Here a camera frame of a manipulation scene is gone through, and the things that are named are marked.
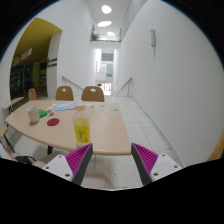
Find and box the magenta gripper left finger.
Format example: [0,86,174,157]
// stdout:
[41,143,94,186]

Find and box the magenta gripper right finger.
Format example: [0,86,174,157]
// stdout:
[130,142,184,186]

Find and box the yellow drink bottle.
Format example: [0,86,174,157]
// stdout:
[73,103,90,146]

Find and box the red round coaster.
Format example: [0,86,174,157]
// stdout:
[47,118,60,126]

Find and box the wooden table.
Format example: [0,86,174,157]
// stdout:
[5,100,131,155]

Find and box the light blue cloth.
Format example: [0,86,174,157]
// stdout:
[56,101,77,111]

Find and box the green small object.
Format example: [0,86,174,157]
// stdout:
[38,109,47,118]

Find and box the wooden chair centre left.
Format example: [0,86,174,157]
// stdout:
[56,86,74,101]

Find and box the wooden chair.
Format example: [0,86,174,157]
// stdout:
[56,86,74,101]
[28,88,37,101]
[81,86,104,102]

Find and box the wooden chair centre right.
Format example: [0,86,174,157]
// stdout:
[81,86,104,102]

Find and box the white cup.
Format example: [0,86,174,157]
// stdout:
[27,106,40,123]

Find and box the right stair handrail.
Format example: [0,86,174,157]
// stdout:
[116,78,133,97]

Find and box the stair handrail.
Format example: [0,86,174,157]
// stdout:
[62,76,83,91]
[116,78,133,97]

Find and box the wooden chair far left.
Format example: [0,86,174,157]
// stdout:
[28,88,37,101]

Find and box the left stair handrail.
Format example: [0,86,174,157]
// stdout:
[62,76,83,91]

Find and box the chair at left edge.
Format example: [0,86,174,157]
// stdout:
[0,97,22,151]

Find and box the potted plant on balcony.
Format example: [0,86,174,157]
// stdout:
[90,31,99,41]

